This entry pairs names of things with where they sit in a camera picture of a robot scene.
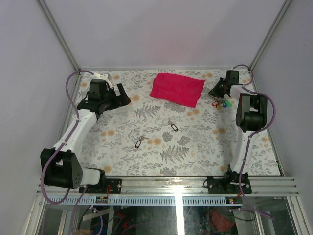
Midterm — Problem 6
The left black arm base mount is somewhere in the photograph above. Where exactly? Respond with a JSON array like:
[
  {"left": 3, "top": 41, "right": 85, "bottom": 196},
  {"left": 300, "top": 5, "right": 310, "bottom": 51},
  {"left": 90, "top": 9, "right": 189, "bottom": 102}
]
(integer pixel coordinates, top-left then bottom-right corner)
[{"left": 87, "top": 178, "right": 122, "bottom": 195}]

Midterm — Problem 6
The aluminium frame post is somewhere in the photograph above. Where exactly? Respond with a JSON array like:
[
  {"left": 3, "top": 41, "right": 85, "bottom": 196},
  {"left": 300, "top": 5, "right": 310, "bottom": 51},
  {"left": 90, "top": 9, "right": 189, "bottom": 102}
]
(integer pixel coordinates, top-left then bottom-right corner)
[
  {"left": 36, "top": 0, "right": 81, "bottom": 71},
  {"left": 250, "top": 0, "right": 293, "bottom": 70}
]

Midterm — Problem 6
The key with black tag centre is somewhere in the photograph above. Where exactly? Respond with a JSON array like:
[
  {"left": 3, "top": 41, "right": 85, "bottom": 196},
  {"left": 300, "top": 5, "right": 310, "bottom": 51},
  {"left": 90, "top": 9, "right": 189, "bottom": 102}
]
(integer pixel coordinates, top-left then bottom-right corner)
[{"left": 167, "top": 118, "right": 178, "bottom": 132}]

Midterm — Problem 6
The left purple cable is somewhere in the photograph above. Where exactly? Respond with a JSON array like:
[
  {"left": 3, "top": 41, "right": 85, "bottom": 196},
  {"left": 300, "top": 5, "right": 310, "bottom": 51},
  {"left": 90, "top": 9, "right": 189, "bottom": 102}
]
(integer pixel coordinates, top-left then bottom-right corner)
[{"left": 40, "top": 70, "right": 103, "bottom": 235}]

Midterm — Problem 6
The right aluminium frame post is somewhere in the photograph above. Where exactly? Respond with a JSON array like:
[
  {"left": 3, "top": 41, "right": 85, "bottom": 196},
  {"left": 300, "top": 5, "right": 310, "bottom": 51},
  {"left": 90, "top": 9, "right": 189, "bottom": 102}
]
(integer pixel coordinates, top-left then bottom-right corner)
[{"left": 250, "top": 0, "right": 293, "bottom": 70}]

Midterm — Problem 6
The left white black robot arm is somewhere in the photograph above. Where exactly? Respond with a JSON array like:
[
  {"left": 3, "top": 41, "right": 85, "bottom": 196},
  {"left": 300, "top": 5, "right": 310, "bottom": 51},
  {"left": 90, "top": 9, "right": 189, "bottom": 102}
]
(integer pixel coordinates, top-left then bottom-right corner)
[{"left": 40, "top": 79, "right": 131, "bottom": 193}]

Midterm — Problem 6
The folded red cloth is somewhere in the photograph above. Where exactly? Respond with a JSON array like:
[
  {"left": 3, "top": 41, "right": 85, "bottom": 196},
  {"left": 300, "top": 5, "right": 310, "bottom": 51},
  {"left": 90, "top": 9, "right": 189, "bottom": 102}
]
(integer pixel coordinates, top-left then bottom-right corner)
[{"left": 150, "top": 73, "right": 205, "bottom": 108}]

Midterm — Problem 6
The blue slotted cable duct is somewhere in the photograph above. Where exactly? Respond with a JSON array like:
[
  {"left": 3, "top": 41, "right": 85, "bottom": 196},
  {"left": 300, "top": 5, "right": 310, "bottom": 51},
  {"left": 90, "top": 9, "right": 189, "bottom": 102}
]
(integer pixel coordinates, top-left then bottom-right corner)
[{"left": 45, "top": 195, "right": 243, "bottom": 206}]

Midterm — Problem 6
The floral patterned table mat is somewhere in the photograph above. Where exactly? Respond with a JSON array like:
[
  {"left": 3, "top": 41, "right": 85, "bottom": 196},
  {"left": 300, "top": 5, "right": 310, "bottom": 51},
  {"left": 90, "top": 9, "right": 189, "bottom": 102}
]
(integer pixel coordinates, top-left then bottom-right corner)
[{"left": 64, "top": 69, "right": 282, "bottom": 177}]

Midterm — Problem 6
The key with black tag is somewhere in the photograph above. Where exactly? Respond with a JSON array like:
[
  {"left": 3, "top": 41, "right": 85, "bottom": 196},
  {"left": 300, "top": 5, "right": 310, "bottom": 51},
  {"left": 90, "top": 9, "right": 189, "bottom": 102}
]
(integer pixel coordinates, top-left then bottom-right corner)
[
  {"left": 167, "top": 118, "right": 178, "bottom": 132},
  {"left": 134, "top": 136, "right": 149, "bottom": 149}
]

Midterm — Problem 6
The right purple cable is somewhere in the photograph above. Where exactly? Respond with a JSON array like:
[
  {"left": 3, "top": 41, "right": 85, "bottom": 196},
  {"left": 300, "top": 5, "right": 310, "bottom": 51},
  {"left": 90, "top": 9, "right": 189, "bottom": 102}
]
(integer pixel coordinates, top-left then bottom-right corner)
[{"left": 231, "top": 64, "right": 277, "bottom": 221}]

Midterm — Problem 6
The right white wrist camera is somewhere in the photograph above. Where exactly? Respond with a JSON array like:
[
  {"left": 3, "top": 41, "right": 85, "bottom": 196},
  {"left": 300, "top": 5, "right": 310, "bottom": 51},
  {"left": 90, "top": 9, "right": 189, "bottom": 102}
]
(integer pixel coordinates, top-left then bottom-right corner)
[{"left": 229, "top": 85, "right": 246, "bottom": 100}]

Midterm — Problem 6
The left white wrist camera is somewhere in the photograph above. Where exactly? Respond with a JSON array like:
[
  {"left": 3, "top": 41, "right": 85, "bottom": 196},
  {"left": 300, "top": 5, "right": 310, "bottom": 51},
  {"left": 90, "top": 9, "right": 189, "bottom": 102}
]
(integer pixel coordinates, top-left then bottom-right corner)
[{"left": 93, "top": 72, "right": 113, "bottom": 89}]

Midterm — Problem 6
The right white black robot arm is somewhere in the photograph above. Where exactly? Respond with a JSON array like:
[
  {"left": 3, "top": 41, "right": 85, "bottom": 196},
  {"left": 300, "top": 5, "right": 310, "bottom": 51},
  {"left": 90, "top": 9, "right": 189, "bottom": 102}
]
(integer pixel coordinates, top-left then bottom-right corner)
[{"left": 208, "top": 70, "right": 268, "bottom": 193}]

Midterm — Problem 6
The keyring with coloured tags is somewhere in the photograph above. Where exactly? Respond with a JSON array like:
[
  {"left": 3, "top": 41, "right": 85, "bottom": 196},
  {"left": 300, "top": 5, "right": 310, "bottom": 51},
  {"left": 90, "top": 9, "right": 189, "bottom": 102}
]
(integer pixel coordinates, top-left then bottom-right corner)
[{"left": 211, "top": 98, "right": 232, "bottom": 109}]

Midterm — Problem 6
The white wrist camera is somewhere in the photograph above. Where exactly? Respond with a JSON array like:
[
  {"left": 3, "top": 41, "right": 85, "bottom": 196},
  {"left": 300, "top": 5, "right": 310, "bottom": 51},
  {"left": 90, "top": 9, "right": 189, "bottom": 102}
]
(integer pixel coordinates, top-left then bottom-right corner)
[
  {"left": 93, "top": 72, "right": 113, "bottom": 89},
  {"left": 229, "top": 85, "right": 246, "bottom": 100}
]

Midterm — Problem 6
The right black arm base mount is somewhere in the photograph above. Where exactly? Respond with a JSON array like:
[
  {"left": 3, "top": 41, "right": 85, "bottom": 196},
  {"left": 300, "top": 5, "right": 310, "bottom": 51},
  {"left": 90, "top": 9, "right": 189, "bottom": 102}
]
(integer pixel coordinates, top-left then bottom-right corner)
[{"left": 203, "top": 171, "right": 252, "bottom": 194}]

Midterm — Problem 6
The aluminium front rail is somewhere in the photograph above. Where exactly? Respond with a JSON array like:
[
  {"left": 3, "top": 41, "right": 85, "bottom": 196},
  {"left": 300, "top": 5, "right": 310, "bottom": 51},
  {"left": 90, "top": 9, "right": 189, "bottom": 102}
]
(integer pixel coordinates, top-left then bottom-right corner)
[{"left": 36, "top": 176, "right": 300, "bottom": 196}]

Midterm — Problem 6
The purple cable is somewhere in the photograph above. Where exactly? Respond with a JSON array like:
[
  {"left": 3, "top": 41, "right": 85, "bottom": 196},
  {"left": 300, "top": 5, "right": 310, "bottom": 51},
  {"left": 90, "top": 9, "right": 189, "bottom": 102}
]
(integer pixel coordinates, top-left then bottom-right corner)
[
  {"left": 231, "top": 64, "right": 277, "bottom": 221},
  {"left": 40, "top": 70, "right": 103, "bottom": 235}
]

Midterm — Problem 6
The left aluminium frame post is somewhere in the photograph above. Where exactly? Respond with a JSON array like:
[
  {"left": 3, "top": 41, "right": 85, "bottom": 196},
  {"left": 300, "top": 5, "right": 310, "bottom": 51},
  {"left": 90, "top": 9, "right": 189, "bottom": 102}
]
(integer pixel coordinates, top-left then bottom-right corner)
[{"left": 36, "top": 0, "right": 81, "bottom": 71}]

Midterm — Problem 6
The key with black tag left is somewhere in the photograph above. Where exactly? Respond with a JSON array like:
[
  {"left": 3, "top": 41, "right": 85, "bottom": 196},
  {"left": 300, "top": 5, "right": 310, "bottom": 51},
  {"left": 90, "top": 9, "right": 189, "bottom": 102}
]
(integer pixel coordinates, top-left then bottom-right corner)
[{"left": 134, "top": 136, "right": 149, "bottom": 149}]

